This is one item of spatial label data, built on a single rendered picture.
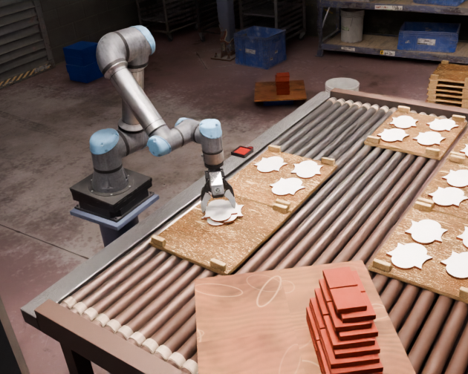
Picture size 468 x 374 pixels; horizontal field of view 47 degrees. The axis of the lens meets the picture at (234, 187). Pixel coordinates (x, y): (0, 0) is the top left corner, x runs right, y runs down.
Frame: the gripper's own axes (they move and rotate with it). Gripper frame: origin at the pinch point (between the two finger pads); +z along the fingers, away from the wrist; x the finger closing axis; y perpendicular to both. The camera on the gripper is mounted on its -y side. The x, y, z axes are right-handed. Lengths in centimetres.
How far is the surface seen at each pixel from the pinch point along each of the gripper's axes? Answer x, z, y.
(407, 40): -255, 71, 402
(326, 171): -48, 2, 22
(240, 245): -4.8, 2.2, -21.0
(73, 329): 49, 1, -51
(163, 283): 22.7, 4.1, -32.5
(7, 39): 195, 48, 498
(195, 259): 11.1, 2.2, -24.9
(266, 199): -19.3, 2.2, 6.2
